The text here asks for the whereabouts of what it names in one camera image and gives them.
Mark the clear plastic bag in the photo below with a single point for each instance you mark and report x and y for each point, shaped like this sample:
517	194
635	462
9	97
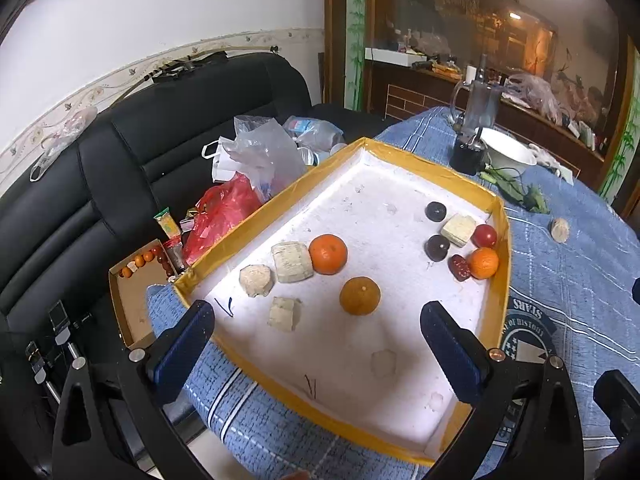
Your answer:
272	155

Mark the dark plum left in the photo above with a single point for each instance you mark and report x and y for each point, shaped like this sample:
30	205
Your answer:
437	247

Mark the wooden cabinet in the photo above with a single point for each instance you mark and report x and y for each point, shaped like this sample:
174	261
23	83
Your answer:
397	58

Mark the orange tangerine front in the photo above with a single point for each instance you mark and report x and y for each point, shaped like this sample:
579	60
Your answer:
328	254

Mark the black leather sofa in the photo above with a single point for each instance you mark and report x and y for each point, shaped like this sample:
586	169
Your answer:
97	203

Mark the black cup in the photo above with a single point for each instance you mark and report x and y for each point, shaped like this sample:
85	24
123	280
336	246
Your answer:
468	156

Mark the glass pitcher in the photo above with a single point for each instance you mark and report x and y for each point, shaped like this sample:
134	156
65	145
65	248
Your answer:
483	102

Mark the red apple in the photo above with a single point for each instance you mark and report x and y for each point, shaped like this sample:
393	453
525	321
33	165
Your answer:
484	235

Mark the dark red date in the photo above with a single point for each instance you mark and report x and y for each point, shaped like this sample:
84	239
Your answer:
459	268

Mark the orange tangerine back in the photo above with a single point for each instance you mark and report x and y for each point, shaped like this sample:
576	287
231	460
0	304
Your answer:
360	296

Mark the dark plum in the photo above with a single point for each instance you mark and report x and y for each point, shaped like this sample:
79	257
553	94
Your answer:
435	211
437	247

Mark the dark plum right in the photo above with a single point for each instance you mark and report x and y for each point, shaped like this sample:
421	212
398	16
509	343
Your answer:
435	211

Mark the green leafy vegetable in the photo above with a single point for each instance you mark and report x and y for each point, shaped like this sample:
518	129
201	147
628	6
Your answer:
515	191

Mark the small cardboard box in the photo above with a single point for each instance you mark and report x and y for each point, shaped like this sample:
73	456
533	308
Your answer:
129	280

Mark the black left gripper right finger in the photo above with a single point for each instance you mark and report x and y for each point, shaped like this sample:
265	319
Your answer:
547	439

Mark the beige cube block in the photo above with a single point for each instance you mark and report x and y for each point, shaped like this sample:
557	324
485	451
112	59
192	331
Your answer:
292	262

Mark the white enamel bowl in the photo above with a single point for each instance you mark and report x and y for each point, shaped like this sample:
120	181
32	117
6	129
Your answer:
506	152

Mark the snack packet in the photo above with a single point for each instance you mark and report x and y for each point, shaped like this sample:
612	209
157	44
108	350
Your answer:
168	224

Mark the beige chunk tray corner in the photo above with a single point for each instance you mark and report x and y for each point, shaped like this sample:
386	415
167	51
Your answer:
256	280

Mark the round beige block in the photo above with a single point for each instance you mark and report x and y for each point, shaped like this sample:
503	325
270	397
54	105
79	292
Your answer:
559	229

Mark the pink plastic bag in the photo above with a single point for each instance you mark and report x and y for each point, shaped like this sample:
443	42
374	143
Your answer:
536	93

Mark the small beige block in tray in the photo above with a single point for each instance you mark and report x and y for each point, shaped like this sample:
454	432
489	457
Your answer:
284	313

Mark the orange tangerine in tray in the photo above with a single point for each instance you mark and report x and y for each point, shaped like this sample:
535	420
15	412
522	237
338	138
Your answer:
483	263

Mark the blue plaid tablecloth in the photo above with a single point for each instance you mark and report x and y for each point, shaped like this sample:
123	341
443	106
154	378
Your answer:
579	295

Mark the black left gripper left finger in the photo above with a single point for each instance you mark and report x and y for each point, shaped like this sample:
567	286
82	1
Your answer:
88	441

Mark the red plastic bag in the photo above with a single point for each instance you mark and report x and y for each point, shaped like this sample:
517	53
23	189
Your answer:
221	208

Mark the white gloves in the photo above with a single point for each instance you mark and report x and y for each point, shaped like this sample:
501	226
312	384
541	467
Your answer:
548	161

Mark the yellow-rimmed white foam tray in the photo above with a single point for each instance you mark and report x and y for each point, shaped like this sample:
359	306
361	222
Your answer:
319	293

